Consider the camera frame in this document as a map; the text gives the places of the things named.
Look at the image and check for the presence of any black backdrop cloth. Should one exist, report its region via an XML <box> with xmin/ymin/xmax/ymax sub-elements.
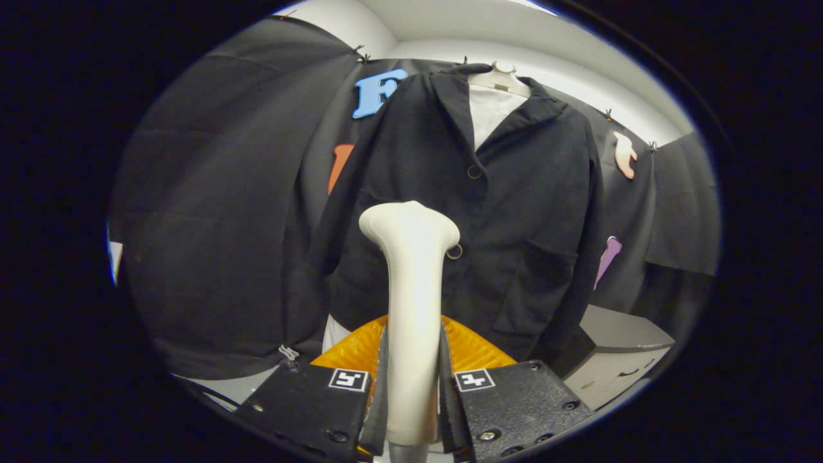
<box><xmin>108</xmin><ymin>16</ymin><xmax>722</xmax><ymax>380</ymax></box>

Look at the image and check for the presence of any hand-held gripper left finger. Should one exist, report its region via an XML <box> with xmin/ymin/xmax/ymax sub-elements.
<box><xmin>235</xmin><ymin>315</ymin><xmax>390</xmax><ymax>461</ymax></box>

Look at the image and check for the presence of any black suit jacket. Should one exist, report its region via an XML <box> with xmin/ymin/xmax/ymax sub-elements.
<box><xmin>309</xmin><ymin>63</ymin><xmax>605</xmax><ymax>368</ymax></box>

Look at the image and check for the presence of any white garment steamer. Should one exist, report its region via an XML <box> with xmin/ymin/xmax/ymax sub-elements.
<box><xmin>359</xmin><ymin>201</ymin><xmax>461</xmax><ymax>463</ymax></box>

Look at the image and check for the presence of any grey cabinet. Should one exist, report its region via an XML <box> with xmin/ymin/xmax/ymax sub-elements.
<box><xmin>553</xmin><ymin>304</ymin><xmax>676</xmax><ymax>411</ymax></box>

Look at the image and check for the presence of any white shirt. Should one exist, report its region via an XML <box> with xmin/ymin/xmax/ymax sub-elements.
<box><xmin>321</xmin><ymin>84</ymin><xmax>532</xmax><ymax>353</ymax></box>

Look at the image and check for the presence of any white clothes hanger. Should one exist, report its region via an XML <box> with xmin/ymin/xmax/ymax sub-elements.
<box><xmin>466</xmin><ymin>61</ymin><xmax>533</xmax><ymax>99</ymax></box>

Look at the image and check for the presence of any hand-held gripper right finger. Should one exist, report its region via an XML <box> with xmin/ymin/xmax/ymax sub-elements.
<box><xmin>440</xmin><ymin>315</ymin><xmax>595</xmax><ymax>462</ymax></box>

